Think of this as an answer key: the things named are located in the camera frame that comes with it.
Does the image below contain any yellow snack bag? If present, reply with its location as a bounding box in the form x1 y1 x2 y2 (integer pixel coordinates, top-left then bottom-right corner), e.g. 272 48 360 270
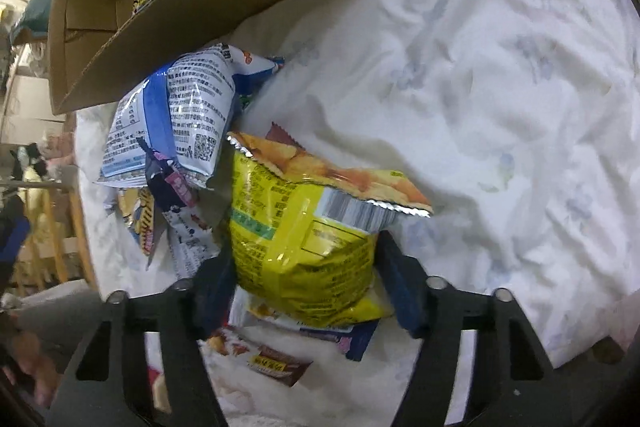
226 131 435 329

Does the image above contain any white and yellow snack packet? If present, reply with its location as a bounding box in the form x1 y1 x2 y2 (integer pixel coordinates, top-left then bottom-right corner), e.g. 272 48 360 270
229 291 301 329

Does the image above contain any brown snack bar packet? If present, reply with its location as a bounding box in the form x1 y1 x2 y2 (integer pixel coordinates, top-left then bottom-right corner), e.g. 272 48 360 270
207 326 314 388

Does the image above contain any white and blue snack bag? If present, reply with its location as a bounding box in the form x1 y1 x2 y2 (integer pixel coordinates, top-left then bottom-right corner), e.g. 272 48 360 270
95 44 238 190

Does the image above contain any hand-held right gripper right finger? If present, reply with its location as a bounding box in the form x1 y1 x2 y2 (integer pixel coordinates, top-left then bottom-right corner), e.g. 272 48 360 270
375 231 581 427

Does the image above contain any white printed snack packet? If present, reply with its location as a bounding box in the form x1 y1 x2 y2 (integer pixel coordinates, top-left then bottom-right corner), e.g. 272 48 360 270
164 206 222 280

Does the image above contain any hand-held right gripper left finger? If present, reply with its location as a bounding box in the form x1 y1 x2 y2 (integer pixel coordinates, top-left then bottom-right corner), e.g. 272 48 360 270
50 252 236 427

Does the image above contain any purple and black snack packet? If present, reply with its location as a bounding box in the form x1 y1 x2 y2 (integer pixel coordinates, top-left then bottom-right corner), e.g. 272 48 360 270
136 138 201 210

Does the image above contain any red-brown snack packet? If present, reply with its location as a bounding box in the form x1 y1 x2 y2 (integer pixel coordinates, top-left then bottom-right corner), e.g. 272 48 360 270
265 122 307 150

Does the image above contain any blue and white snack packet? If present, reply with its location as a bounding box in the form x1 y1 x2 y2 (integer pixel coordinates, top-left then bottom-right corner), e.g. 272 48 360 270
232 48 286 108

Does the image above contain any yellow printed snack packet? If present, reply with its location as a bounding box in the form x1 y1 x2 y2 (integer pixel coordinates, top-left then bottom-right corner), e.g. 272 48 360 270
119 187 167 270

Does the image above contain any wooden chair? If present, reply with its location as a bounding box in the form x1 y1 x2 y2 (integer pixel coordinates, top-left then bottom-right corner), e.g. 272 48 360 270
0 179 97 289

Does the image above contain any dark blue snack packet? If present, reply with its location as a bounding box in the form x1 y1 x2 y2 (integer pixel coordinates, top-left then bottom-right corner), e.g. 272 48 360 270
300 319 381 363

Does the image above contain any cardboard box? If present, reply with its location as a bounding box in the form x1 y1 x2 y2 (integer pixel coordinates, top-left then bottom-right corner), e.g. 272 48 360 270
47 0 381 115

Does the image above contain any white printed duvet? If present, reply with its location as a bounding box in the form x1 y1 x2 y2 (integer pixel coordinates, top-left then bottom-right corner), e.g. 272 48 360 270
75 0 640 427

